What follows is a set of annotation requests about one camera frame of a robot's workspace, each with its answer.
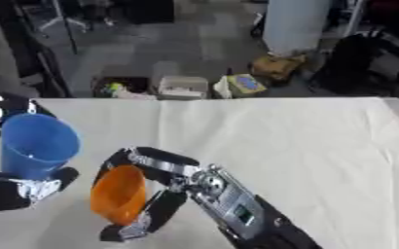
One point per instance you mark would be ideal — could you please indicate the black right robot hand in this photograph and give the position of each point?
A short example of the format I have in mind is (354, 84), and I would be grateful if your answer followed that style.
(163, 162)

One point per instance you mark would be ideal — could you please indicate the orange plastic cup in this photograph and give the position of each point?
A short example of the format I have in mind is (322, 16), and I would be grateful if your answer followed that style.
(118, 194)

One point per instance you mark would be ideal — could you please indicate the blue plastic cup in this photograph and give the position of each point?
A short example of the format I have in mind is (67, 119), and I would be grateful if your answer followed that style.
(35, 146)

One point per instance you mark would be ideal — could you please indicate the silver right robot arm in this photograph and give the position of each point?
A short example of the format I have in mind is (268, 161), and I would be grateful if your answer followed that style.
(248, 210)

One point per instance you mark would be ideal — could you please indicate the grey white box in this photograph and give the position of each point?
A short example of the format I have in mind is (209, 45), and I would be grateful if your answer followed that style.
(183, 87)

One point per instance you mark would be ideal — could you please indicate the black box with items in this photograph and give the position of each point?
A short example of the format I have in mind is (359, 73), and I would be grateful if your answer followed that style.
(118, 87)

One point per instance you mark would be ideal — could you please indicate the tan bag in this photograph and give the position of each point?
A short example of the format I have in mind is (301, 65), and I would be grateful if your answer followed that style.
(276, 68)

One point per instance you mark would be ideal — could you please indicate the black pole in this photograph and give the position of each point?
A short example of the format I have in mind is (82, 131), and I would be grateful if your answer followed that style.
(70, 29)

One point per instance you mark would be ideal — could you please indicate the white tripod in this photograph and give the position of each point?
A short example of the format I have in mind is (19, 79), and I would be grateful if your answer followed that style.
(61, 17)

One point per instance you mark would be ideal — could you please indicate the white column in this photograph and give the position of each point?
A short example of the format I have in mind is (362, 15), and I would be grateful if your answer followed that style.
(295, 26)

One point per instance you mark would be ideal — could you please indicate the black backpack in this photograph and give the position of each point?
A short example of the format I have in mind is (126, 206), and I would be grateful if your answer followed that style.
(350, 61)

